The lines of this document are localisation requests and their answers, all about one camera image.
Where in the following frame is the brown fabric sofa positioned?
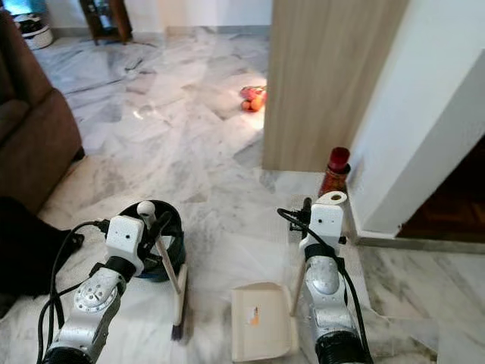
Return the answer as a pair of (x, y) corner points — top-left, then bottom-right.
(0, 9), (84, 215)

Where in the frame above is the light wooden cabinet panel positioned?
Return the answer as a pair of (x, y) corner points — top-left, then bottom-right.
(263, 0), (410, 173)

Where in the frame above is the beige dustpan with wooden handle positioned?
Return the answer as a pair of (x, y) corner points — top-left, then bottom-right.
(231, 191), (348, 362)

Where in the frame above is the bag of orange fruit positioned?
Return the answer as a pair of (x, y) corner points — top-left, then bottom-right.
(239, 85), (268, 113)

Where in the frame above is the white round appliance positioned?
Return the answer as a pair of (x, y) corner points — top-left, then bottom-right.
(15, 13), (54, 50)

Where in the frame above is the red bottle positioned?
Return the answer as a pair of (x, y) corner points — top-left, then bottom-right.
(318, 146), (352, 198)

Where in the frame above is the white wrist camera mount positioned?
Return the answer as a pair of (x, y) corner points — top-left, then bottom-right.
(106, 215), (149, 262)
(303, 203), (346, 251)

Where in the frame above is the dark wooden stand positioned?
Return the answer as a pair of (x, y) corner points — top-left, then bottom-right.
(80, 0), (133, 45)

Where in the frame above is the black plastic bucket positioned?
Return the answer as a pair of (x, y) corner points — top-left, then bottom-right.
(121, 199), (186, 283)

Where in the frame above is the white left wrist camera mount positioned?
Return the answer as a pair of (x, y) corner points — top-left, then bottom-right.
(106, 215), (149, 262)

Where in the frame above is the black bag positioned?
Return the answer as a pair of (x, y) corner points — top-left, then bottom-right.
(0, 196), (84, 318)

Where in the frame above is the wooden broom with black bristles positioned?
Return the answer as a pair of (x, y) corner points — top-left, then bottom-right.
(136, 201), (190, 341)

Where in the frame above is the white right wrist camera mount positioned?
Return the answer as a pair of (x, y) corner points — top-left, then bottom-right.
(303, 203), (346, 251)

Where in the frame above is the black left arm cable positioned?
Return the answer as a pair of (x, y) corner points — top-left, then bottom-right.
(36, 220), (111, 364)

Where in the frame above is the blue glowing screen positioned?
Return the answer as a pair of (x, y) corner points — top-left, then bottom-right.
(2, 0), (46, 16)

